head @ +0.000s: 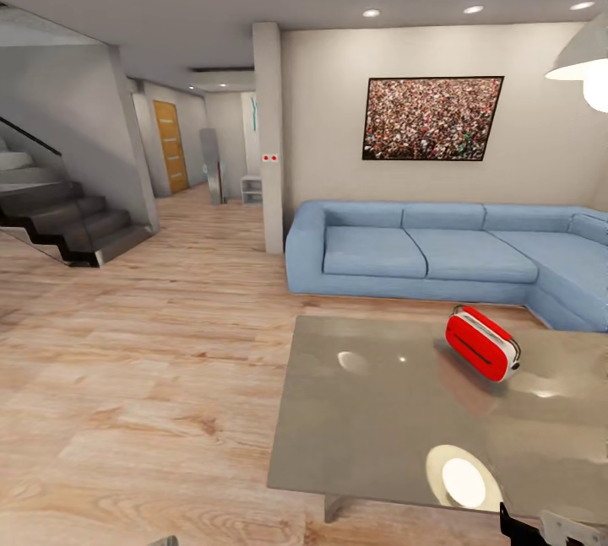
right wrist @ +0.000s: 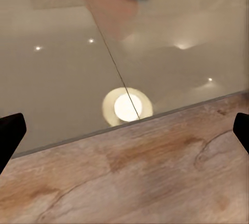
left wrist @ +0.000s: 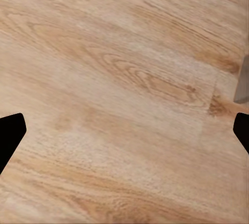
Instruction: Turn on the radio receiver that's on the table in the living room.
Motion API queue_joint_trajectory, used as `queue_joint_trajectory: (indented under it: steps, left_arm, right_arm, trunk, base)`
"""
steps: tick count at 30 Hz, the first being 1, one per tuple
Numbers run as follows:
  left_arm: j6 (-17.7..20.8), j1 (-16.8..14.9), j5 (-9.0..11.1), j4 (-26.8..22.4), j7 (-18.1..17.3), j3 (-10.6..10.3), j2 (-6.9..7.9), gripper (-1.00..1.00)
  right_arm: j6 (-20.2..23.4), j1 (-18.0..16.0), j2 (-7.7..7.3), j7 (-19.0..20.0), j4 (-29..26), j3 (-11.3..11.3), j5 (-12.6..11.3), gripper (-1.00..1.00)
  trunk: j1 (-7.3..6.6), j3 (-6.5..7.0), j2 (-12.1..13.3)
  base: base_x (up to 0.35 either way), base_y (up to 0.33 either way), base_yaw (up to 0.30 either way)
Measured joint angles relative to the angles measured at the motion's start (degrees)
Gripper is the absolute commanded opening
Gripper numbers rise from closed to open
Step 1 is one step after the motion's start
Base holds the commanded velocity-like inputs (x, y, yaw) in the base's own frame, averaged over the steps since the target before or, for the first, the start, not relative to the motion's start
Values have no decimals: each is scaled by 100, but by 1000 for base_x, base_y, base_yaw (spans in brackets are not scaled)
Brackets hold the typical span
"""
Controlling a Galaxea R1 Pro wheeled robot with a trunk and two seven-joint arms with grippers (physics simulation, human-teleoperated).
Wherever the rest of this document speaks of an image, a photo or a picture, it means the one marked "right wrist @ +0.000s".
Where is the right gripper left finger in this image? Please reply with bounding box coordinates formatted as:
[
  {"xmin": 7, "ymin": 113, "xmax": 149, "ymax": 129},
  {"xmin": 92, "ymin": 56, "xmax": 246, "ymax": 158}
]
[{"xmin": 0, "ymin": 113, "xmax": 26, "ymax": 174}]

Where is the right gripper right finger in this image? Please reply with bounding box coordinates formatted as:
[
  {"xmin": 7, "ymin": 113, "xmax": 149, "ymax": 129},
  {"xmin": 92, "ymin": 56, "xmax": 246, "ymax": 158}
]
[{"xmin": 233, "ymin": 112, "xmax": 249, "ymax": 154}]

